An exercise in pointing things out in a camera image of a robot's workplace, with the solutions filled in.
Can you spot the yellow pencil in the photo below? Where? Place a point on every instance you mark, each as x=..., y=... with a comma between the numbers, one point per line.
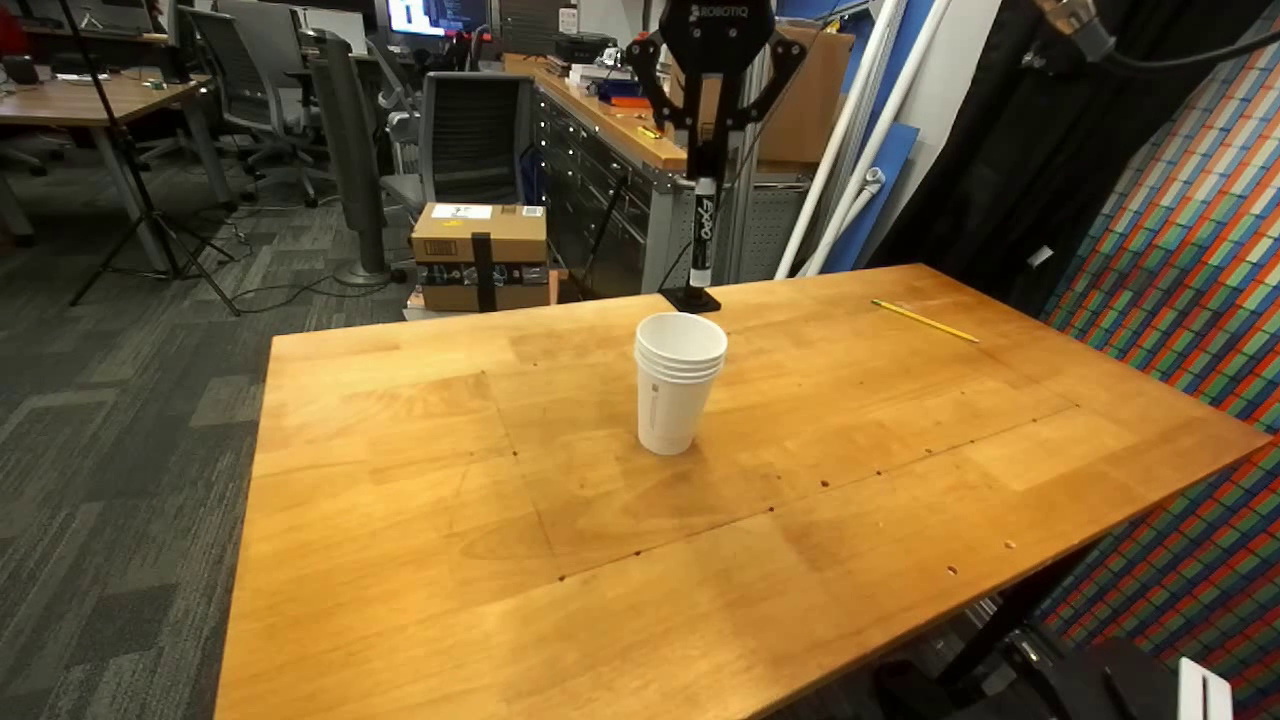
x=918, y=316

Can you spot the cardboard box on floor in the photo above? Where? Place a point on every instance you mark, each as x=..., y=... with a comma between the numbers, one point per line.
x=483, y=256

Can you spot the grey drawer cabinet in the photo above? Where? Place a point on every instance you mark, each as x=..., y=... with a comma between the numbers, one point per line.
x=619, y=217

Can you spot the white pole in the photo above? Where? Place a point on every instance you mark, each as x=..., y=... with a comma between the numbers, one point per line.
x=890, y=62

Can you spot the white paper cup stack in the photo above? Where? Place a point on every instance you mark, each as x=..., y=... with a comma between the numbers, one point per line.
x=678, y=361

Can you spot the black camera stand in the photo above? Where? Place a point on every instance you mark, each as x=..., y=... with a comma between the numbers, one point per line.
x=709, y=70

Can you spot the black tripod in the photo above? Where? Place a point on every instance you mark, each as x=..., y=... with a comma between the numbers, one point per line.
x=173, y=244

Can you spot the grey office chair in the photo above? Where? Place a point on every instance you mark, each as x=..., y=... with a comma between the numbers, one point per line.
x=263, y=85

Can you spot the large cardboard box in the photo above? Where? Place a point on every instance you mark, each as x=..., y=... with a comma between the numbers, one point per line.
x=811, y=107

